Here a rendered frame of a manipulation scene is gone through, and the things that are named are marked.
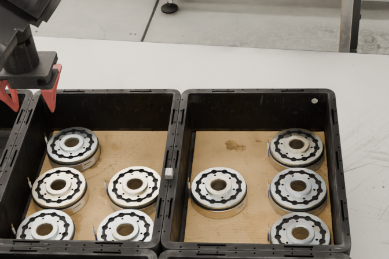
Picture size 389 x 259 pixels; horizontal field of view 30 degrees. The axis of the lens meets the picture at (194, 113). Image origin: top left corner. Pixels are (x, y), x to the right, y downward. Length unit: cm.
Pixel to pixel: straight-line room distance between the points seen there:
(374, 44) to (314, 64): 130
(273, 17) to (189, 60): 145
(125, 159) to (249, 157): 25
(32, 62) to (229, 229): 45
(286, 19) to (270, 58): 141
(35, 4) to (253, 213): 55
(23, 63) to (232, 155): 49
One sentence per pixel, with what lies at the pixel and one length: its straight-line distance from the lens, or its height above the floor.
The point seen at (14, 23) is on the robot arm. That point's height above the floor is 126.
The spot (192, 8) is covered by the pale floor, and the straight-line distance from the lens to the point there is 339.
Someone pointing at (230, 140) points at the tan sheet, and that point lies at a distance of 147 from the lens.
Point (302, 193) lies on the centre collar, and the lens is 132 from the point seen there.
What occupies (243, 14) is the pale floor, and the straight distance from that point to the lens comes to 333.
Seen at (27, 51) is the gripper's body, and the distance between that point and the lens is 115.
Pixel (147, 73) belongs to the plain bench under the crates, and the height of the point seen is 70.
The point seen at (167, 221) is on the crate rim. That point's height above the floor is 93.
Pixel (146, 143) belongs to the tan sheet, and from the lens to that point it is 148.
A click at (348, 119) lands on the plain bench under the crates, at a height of 70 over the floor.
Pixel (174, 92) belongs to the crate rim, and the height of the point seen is 93.
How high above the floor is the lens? 184
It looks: 41 degrees down
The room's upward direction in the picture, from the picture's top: 5 degrees counter-clockwise
